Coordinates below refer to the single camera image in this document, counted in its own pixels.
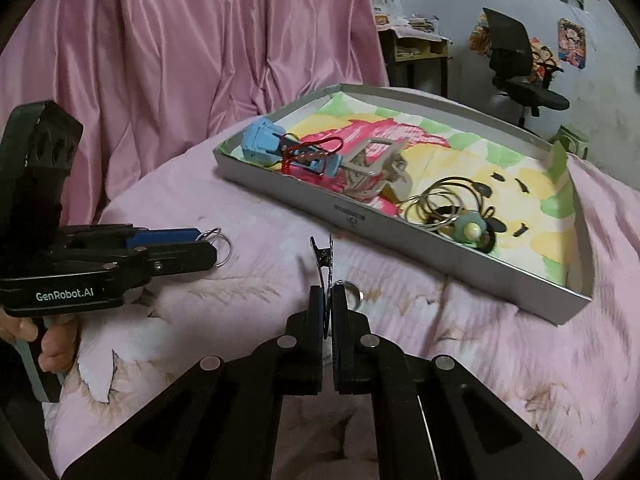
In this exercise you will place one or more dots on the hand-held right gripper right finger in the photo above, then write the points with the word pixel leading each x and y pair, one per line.
pixel 341 315

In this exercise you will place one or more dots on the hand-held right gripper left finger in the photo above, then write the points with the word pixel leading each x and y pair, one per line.
pixel 316 315

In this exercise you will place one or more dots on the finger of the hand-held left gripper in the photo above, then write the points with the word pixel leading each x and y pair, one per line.
pixel 180 260
pixel 165 236

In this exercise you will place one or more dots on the silver key rings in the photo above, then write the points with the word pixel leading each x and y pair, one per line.
pixel 220 246

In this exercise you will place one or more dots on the dark blue hair clip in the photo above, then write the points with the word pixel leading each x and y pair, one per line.
pixel 325 260

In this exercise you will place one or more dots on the grey cardboard tray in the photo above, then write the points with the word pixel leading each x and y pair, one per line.
pixel 450 255

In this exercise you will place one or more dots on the light blue watch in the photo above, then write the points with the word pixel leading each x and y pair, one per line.
pixel 257 141

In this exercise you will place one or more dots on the thin metal bangles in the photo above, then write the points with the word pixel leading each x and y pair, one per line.
pixel 430 205

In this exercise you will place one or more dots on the beige hair claw clip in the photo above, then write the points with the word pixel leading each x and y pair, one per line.
pixel 372 170

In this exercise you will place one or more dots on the red knot charm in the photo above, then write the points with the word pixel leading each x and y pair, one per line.
pixel 300 157

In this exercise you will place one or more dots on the person's left hand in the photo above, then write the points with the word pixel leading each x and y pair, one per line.
pixel 52 347

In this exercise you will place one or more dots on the pink floral blanket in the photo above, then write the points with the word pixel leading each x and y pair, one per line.
pixel 475 370

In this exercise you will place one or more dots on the pink satin curtain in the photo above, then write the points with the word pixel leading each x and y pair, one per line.
pixel 175 60

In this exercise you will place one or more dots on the colourful printed cloth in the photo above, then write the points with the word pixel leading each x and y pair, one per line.
pixel 525 210

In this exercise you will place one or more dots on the wooden side desk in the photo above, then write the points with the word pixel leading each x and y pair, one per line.
pixel 415 55

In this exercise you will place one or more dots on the green box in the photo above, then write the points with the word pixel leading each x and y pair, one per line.
pixel 572 141

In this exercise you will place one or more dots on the black office chair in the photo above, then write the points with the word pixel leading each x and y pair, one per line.
pixel 510 55

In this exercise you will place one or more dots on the yellow red wall poster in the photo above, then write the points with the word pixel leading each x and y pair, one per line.
pixel 479 35

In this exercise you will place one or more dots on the orange cartoon wall poster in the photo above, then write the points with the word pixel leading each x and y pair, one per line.
pixel 544 62

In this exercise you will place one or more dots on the cartoon figure wall poster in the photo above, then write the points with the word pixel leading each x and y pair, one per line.
pixel 571 42

